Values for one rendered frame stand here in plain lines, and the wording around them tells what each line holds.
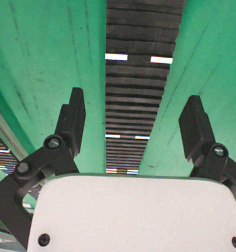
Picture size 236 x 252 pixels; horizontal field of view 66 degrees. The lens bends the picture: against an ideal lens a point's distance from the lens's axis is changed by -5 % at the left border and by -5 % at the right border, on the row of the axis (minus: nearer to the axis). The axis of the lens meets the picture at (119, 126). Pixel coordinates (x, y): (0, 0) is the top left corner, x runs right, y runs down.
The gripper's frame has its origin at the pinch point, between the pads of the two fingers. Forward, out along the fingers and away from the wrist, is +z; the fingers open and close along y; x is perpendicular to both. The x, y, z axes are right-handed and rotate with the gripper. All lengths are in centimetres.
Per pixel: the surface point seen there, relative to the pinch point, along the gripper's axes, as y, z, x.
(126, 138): 0.0, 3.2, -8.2
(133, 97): 0.1, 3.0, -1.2
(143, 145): 2.2, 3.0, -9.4
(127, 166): 0.9, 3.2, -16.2
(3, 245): -519, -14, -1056
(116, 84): -1.5, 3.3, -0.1
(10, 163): -18.2, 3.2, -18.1
